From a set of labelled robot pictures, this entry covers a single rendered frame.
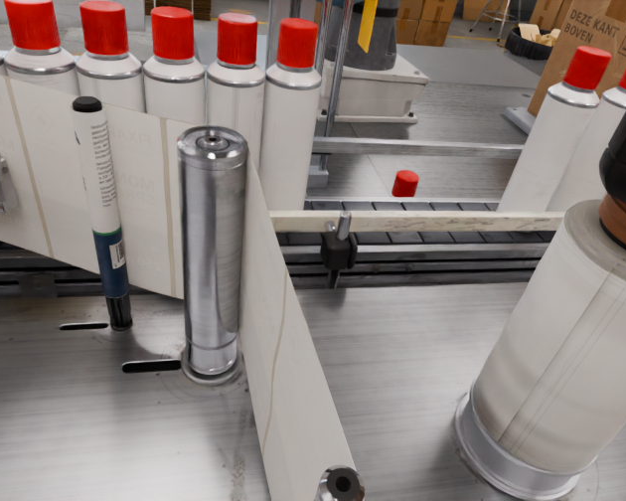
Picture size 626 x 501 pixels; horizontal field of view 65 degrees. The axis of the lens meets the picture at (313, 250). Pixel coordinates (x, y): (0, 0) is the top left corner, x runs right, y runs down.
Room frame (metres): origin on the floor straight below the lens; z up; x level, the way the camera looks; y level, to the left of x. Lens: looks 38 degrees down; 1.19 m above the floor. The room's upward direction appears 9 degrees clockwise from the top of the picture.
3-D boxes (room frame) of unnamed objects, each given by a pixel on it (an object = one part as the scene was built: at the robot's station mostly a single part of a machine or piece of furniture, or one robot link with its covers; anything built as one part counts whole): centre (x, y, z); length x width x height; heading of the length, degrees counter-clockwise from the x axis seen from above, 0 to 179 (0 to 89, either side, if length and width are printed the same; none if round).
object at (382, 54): (0.96, -0.02, 0.97); 0.15 x 0.15 x 0.10
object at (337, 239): (0.38, -0.03, 0.89); 0.03 x 0.03 x 0.12; 17
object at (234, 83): (0.43, 0.09, 0.98); 0.05 x 0.05 x 0.20
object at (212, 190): (0.24, 0.06, 0.97); 0.05 x 0.05 x 0.19
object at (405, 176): (0.64, -0.12, 0.85); 0.03 x 0.03 x 0.03
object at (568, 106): (0.53, -0.24, 0.98); 0.05 x 0.05 x 0.20
